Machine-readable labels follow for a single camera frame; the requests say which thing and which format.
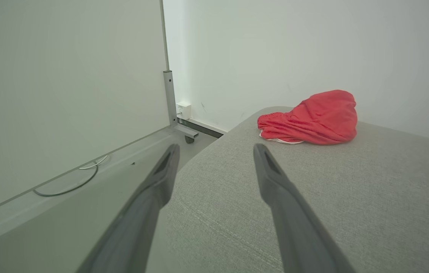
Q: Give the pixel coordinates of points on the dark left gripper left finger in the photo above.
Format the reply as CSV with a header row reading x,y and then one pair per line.
x,y
142,220

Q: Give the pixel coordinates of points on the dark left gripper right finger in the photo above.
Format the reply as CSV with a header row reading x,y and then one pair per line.
x,y
294,223

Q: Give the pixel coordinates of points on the red shorts with white stripes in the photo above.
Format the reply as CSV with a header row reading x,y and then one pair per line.
x,y
320,117

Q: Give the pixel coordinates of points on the grey fabric sofa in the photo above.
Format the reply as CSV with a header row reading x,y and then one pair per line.
x,y
370,197

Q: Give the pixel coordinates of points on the dark skirting strip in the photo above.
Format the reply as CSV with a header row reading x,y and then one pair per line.
x,y
203,128

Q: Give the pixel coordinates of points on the grey metal partition stand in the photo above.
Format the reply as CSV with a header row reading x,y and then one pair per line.
x,y
169,98

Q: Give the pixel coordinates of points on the white partition panel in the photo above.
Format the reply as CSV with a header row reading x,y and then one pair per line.
x,y
66,94

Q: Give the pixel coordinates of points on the white wall socket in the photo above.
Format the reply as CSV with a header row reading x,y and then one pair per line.
x,y
184,110

